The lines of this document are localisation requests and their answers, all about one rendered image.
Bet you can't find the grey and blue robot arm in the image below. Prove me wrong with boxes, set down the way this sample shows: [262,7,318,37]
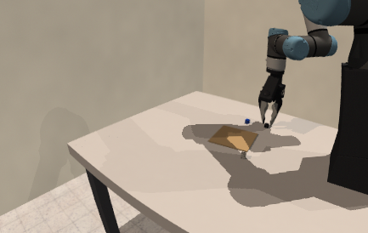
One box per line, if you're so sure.
[259,0,368,103]

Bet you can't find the brown flat mat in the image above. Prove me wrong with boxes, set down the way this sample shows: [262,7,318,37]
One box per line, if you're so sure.
[208,125,258,152]

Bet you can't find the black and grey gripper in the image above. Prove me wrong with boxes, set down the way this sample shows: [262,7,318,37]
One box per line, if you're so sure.
[258,67,286,126]

